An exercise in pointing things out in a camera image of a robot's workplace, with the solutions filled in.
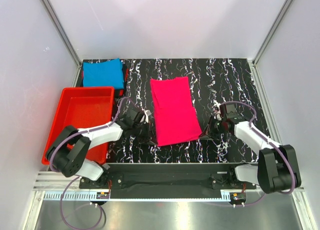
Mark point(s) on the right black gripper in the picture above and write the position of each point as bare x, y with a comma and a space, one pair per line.
205, 134

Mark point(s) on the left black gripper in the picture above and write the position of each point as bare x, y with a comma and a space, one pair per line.
148, 135

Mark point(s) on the pink t shirt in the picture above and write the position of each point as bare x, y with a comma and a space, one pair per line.
175, 116

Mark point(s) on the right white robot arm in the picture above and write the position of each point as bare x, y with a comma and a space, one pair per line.
265, 155

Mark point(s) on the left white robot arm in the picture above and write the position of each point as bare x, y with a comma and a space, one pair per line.
67, 154

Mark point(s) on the red plastic bin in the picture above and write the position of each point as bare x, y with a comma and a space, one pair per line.
81, 107

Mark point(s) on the blue folded t shirt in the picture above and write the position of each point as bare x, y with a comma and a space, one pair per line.
108, 73

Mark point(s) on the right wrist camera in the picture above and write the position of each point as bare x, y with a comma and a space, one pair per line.
217, 115

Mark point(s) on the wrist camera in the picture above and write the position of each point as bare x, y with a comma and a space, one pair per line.
145, 117
217, 115

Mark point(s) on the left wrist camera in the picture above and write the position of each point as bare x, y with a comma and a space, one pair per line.
145, 117

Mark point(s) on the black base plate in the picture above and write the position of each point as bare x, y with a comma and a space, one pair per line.
164, 182

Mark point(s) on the right aluminium frame post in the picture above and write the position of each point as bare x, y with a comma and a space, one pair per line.
275, 25

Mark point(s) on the aluminium frame post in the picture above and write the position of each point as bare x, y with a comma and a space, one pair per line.
275, 25
62, 33

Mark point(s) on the left aluminium frame post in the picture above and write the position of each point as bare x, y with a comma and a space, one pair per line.
62, 33

